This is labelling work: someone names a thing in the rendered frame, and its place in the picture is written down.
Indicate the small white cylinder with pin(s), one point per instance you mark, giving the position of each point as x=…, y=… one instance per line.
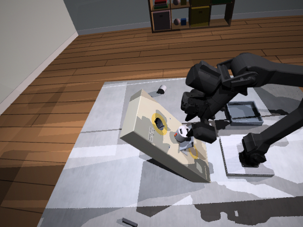
x=162, y=89

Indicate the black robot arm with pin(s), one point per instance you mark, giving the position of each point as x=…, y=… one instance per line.
x=249, y=70

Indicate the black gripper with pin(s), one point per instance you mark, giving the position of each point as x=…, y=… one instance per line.
x=202, y=130

